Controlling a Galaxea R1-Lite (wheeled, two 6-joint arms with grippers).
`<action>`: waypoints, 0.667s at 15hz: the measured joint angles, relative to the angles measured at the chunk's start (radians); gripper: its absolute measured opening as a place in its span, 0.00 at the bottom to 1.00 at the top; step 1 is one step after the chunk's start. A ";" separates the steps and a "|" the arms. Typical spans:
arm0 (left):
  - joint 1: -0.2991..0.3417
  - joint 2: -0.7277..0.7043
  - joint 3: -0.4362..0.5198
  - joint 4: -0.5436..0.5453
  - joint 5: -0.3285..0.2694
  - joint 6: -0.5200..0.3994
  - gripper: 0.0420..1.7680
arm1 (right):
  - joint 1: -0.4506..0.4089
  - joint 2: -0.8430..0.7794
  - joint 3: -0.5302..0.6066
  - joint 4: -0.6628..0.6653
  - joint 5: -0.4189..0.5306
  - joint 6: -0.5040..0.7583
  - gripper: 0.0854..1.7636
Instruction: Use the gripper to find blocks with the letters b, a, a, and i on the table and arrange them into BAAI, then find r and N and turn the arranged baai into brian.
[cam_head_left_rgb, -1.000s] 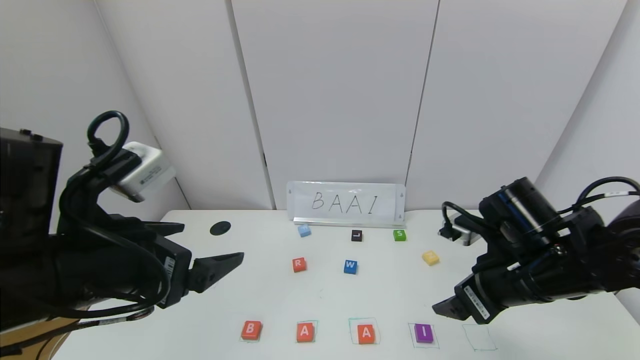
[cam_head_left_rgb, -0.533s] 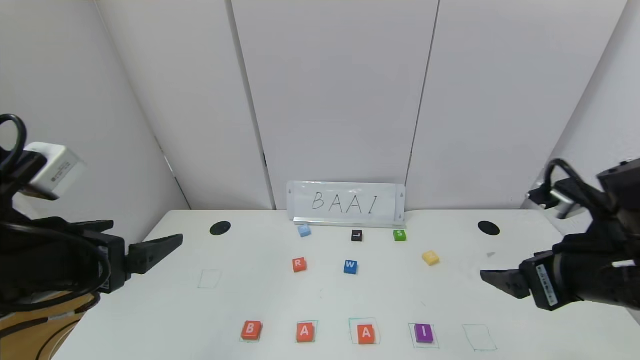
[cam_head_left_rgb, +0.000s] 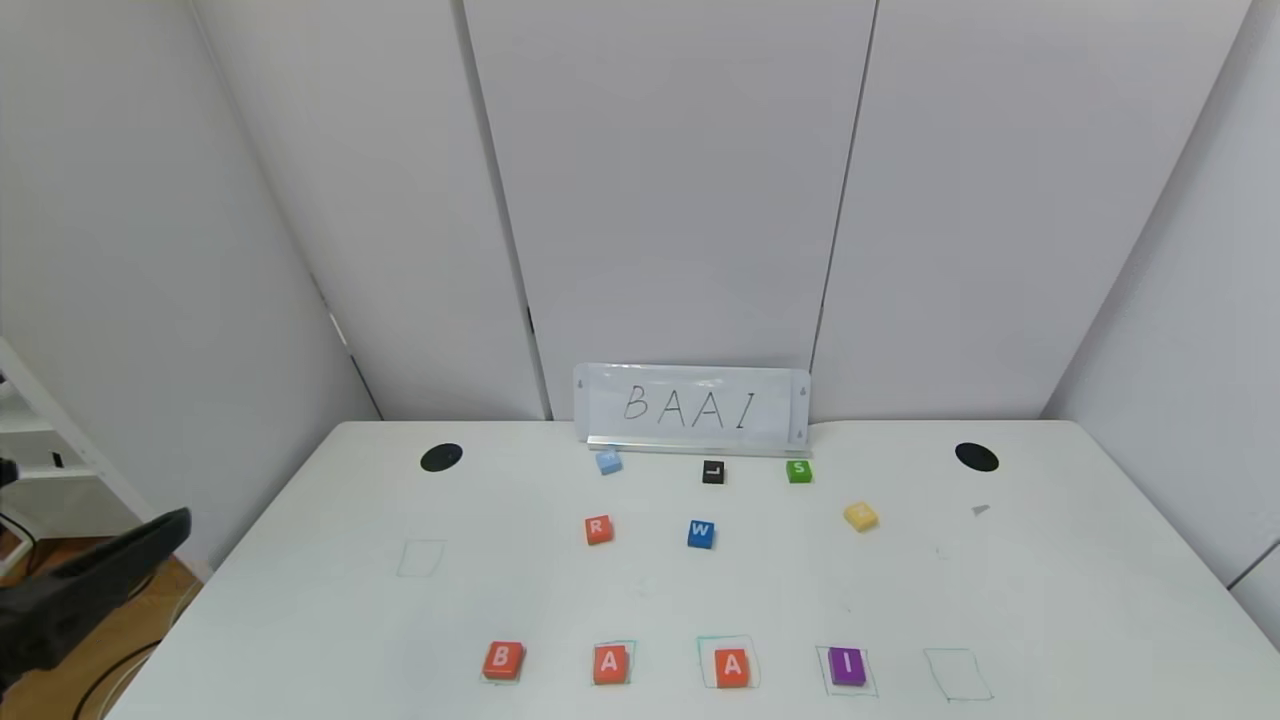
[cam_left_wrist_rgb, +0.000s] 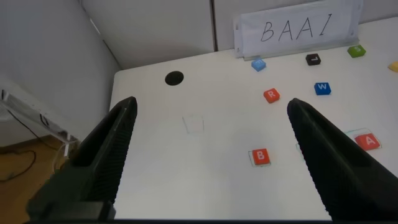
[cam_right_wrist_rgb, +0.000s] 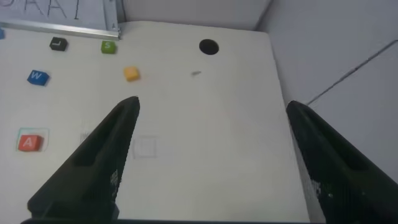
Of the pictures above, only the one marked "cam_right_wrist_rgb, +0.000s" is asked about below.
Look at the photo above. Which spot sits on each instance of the black block letter L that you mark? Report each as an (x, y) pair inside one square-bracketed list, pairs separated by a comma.
[(58, 43)]

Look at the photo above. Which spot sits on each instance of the green block letter S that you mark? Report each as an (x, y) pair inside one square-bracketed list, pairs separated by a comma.
[(108, 47)]

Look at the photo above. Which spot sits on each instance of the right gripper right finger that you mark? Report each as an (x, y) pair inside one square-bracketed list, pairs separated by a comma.
[(342, 174)]

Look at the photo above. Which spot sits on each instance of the orange block letter A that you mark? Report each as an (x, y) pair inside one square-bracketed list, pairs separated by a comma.
[(29, 142)]

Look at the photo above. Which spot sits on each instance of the white BAAI sign card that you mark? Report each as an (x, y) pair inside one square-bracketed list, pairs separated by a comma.
[(62, 12)]

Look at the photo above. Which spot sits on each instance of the blue block letter W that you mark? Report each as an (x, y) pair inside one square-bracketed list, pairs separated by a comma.
[(38, 77)]

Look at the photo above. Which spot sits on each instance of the light blue letter block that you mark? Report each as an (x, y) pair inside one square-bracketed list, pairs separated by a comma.
[(1, 33)]

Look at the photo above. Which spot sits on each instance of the yellow letter block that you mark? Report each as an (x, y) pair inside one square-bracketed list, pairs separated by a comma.
[(132, 73)]

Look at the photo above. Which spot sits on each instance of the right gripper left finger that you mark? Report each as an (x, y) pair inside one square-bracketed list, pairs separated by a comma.
[(93, 174)]

